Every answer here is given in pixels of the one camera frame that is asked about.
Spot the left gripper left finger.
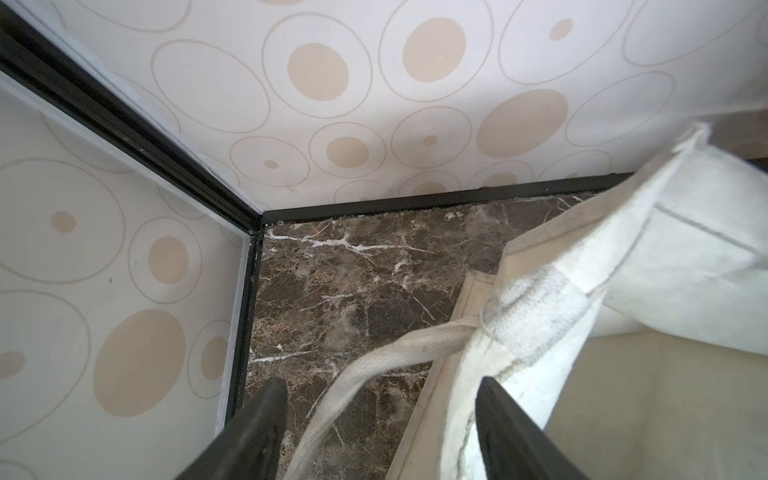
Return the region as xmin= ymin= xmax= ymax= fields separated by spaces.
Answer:
xmin=178 ymin=378 xmax=288 ymax=480

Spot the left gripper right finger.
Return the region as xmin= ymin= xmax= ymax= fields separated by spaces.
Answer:
xmin=475 ymin=376 xmax=586 ymax=480

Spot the white canvas grocery bag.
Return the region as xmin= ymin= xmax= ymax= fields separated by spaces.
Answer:
xmin=285 ymin=123 xmax=767 ymax=479

